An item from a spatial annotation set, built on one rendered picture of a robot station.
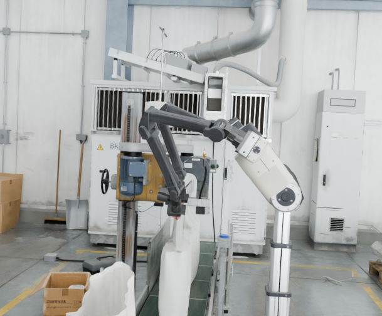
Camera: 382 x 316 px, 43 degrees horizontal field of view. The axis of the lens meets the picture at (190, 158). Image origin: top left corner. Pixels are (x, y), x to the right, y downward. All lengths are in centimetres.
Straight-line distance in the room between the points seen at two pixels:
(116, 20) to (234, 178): 282
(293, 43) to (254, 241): 251
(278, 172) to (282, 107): 387
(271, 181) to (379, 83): 525
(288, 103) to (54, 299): 372
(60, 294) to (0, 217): 327
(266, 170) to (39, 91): 582
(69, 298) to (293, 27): 419
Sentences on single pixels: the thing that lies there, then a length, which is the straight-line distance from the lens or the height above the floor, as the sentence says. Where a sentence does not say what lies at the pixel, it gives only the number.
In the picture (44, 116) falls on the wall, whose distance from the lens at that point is 779.
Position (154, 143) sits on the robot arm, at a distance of 245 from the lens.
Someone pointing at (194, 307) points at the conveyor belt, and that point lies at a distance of 327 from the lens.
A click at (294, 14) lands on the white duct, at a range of 645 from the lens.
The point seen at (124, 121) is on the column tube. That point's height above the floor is 155.
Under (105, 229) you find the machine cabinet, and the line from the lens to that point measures 626.
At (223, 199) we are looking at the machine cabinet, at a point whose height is 71.
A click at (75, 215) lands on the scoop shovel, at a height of 19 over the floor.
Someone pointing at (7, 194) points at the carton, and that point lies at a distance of 732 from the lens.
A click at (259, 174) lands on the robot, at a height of 131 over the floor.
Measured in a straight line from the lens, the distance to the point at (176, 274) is 286.
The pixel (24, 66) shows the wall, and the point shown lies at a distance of 797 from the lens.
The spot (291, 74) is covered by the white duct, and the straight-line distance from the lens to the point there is 632.
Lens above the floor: 150
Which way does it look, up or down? 3 degrees down
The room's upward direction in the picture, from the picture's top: 3 degrees clockwise
